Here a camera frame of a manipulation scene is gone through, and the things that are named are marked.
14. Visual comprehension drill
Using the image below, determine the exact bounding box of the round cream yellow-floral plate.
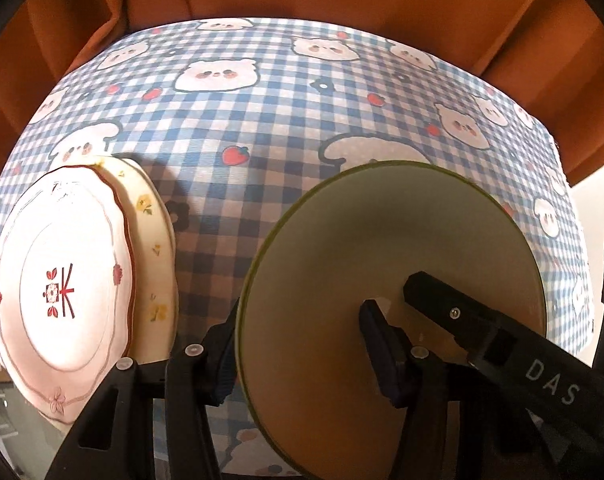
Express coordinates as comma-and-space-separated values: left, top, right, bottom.
94, 156, 173, 367

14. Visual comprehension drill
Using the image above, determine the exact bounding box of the white blue floral bowl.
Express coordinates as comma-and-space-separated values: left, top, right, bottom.
235, 160, 548, 480

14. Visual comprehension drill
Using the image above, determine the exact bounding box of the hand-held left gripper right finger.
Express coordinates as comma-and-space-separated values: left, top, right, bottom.
358, 299, 549, 480

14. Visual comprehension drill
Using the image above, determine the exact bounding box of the scalloped cream yellow-floral plate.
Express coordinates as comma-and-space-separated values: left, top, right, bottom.
126, 160, 179, 362

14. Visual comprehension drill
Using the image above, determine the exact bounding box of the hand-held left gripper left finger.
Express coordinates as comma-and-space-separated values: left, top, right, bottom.
44, 300, 241, 480

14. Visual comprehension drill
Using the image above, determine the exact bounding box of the blue checkered bear tablecloth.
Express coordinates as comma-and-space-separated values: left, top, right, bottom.
0, 17, 596, 480

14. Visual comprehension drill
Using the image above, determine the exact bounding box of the red-rimmed white plate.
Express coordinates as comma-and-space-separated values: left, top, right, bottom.
0, 165, 135, 412

